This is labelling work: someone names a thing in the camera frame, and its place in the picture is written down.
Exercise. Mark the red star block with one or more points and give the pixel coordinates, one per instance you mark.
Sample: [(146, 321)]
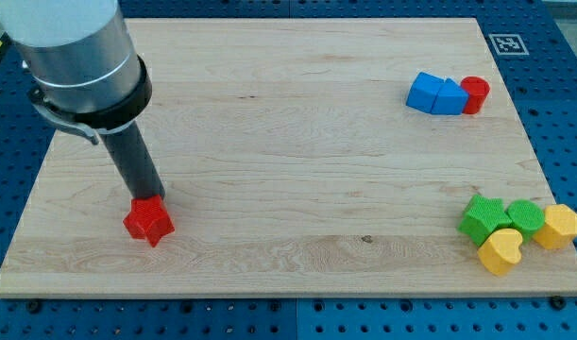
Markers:
[(148, 219)]

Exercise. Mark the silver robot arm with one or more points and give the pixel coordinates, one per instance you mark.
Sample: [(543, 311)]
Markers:
[(90, 81)]

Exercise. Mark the wooden board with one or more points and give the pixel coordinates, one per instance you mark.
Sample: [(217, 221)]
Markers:
[(292, 168)]

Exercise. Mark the green star block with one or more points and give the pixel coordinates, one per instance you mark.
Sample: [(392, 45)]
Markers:
[(481, 217)]

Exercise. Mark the blue cube block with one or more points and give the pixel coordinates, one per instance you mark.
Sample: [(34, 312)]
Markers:
[(423, 92)]

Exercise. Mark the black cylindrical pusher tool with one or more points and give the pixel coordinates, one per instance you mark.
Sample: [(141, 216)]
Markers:
[(130, 155)]

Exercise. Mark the blue triangular block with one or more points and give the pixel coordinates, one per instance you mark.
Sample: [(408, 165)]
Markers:
[(450, 100)]

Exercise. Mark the red cylinder block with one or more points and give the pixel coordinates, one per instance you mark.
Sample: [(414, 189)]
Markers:
[(477, 89)]

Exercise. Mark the yellow heart block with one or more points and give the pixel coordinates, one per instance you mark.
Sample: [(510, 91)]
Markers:
[(500, 252)]

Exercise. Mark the green cylinder block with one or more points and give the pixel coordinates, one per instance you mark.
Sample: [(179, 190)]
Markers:
[(526, 217)]

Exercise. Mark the white fiducial marker tag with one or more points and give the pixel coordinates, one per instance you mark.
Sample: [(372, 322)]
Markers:
[(508, 44)]

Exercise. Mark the yellow hexagon block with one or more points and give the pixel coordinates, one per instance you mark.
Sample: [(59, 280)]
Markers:
[(559, 229)]

